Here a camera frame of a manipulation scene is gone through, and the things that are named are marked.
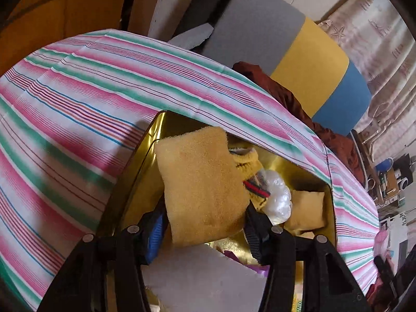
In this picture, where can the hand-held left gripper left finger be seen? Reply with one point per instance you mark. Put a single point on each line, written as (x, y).
(154, 234)

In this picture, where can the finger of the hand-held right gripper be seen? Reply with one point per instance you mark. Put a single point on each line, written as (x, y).
(386, 274)

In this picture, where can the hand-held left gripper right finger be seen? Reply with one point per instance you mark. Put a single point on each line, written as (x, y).
(256, 237)

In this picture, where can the purple snack packet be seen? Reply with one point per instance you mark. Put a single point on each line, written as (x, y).
(240, 260)

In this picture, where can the clear plastic bag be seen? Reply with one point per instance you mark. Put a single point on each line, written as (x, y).
(276, 198)

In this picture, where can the gold metal tin box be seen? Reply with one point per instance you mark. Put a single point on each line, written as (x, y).
(143, 182)

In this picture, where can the small yellow sponge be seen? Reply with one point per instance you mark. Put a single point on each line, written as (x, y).
(305, 208)

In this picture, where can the white sponge block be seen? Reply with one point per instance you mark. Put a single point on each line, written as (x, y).
(201, 279)

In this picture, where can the large yellow sponge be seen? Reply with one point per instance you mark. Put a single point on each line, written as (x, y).
(201, 185)

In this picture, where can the yellow patterned sock bundle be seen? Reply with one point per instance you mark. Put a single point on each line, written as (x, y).
(250, 169)

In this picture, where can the wooden desk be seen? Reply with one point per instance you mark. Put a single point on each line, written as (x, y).
(373, 169)

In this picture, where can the blue round lamp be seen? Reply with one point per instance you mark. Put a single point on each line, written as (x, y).
(385, 165)

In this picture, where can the red-brown cloth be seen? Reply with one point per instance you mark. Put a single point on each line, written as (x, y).
(338, 149)

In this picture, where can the striped pink green tablecloth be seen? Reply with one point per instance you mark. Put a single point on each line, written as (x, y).
(81, 104)

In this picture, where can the grey yellow blue chair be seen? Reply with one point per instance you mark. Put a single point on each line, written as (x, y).
(292, 58)

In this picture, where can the white foam piece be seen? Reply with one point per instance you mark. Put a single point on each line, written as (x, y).
(191, 37)

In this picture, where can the beige patterned curtain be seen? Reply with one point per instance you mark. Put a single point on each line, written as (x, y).
(373, 55)

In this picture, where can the wooden wardrobe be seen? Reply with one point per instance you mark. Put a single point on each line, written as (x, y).
(65, 6)

